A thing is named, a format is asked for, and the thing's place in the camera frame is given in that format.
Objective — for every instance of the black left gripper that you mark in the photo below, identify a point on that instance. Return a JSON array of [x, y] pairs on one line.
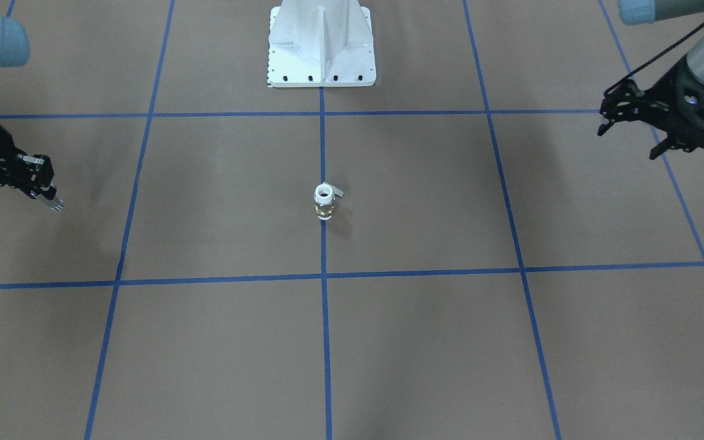
[[662, 104]]

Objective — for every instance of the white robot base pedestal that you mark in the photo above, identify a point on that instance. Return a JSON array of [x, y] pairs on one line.
[[321, 44]]

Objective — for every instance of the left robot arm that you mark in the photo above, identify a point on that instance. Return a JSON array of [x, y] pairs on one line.
[[641, 12]]

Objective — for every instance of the white PPR brass valve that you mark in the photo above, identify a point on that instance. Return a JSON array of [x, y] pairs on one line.
[[325, 197]]

